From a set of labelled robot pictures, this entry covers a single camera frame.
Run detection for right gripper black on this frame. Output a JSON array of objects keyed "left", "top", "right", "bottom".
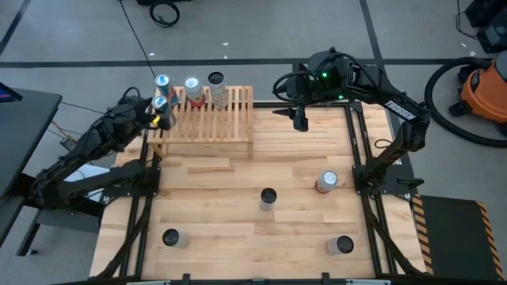
[{"left": 272, "top": 73, "right": 318, "bottom": 133}]

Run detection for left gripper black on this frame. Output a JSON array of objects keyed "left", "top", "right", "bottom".
[{"left": 128, "top": 97, "right": 178, "bottom": 132}]

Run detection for blue silver Red Bull can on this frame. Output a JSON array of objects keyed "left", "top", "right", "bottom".
[
  {"left": 151, "top": 95, "right": 178, "bottom": 128},
  {"left": 154, "top": 74, "right": 180, "bottom": 108}
]

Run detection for pink white Spindrift can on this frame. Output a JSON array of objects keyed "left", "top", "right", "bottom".
[
  {"left": 182, "top": 74, "right": 207, "bottom": 108},
  {"left": 314, "top": 169, "right": 339, "bottom": 195}
]

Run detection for white Celsius can black lid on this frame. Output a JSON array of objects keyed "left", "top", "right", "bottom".
[
  {"left": 323, "top": 235, "right": 355, "bottom": 256},
  {"left": 207, "top": 70, "right": 230, "bottom": 111},
  {"left": 259, "top": 187, "right": 278, "bottom": 212},
  {"left": 162, "top": 228, "right": 191, "bottom": 249}
]

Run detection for wooden slatted shelf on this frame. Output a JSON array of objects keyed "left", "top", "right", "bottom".
[{"left": 146, "top": 85, "right": 254, "bottom": 160}]

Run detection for white paper sheet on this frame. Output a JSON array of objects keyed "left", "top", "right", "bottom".
[{"left": 63, "top": 163, "right": 111, "bottom": 203}]

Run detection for black equipment box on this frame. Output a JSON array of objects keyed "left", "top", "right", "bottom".
[{"left": 136, "top": 0, "right": 192, "bottom": 6}]

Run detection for orange shop vacuum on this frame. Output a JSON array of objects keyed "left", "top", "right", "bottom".
[{"left": 423, "top": 56, "right": 507, "bottom": 149}]

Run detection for black desk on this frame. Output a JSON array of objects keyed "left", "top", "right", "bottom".
[{"left": 0, "top": 87, "right": 102, "bottom": 257}]

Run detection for dark tablet screen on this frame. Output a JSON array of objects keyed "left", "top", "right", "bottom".
[{"left": 0, "top": 82, "right": 23, "bottom": 104}]

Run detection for orange vacuum cleaner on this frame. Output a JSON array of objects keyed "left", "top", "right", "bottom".
[{"left": 449, "top": 50, "right": 507, "bottom": 135}]

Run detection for black mat hazard stripes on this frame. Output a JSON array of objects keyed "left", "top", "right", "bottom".
[{"left": 411, "top": 193, "right": 506, "bottom": 283}]

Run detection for black equipment case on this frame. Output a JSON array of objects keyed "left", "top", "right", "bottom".
[
  {"left": 477, "top": 21, "right": 507, "bottom": 55},
  {"left": 465, "top": 0, "right": 507, "bottom": 29}
]

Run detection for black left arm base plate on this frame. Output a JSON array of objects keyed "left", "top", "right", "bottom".
[{"left": 103, "top": 165, "right": 162, "bottom": 199}]

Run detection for long black floor cable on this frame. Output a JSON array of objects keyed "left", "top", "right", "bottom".
[{"left": 118, "top": 0, "right": 156, "bottom": 79}]

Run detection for coiled black cable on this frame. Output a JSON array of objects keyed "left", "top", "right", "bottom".
[{"left": 149, "top": 0, "right": 181, "bottom": 29}]

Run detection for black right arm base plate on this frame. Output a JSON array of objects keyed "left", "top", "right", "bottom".
[{"left": 352, "top": 163, "right": 425, "bottom": 196}]

